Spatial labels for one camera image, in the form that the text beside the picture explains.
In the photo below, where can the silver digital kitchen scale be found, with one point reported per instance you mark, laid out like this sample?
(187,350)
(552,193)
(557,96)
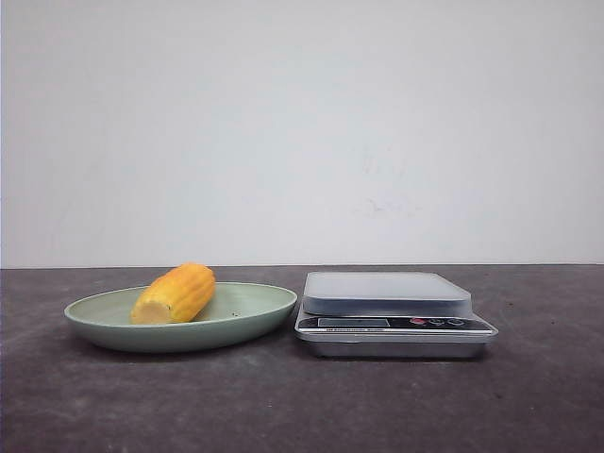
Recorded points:
(408,315)

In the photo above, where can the yellow corn cob piece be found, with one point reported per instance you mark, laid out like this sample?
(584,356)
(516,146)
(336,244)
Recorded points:
(175,297)

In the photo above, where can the green oval plate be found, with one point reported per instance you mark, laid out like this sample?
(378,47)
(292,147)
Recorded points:
(238,312)

